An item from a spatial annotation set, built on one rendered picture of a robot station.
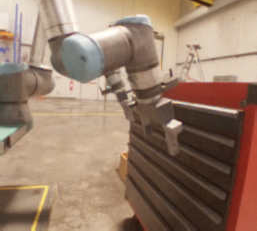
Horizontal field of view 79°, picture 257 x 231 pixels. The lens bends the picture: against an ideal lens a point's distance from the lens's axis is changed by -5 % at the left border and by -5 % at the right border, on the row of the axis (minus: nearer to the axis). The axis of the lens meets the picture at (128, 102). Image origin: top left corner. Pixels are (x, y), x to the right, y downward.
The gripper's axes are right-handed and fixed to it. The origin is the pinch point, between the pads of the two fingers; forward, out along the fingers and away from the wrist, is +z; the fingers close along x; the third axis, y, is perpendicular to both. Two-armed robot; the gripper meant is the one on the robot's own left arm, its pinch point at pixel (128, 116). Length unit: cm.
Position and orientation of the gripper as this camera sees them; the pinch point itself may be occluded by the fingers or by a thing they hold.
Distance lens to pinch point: 83.9
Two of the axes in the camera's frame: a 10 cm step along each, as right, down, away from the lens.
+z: 3.5, 9.4, 0.2
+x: -1.1, 0.2, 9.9
